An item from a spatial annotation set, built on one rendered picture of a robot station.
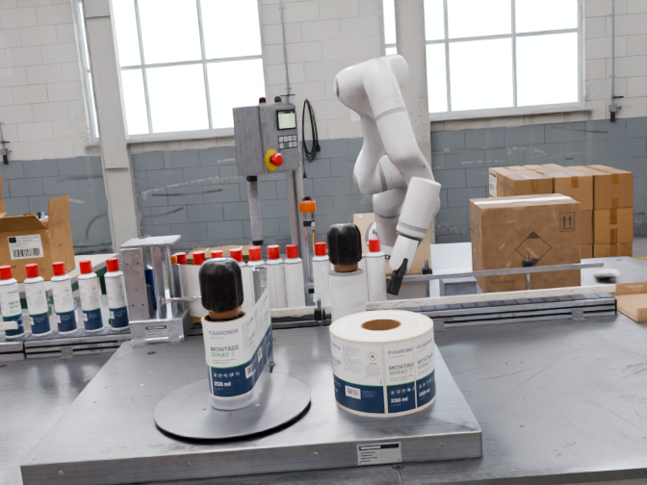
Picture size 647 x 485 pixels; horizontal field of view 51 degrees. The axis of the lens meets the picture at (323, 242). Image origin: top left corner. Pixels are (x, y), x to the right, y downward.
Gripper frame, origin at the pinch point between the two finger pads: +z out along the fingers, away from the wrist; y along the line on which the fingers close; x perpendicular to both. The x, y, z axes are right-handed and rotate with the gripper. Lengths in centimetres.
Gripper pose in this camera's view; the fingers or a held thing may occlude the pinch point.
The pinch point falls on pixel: (394, 287)
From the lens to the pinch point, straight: 194.5
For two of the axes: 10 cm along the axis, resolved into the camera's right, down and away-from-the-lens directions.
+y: 0.1, 1.8, -9.8
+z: -2.7, 9.5, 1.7
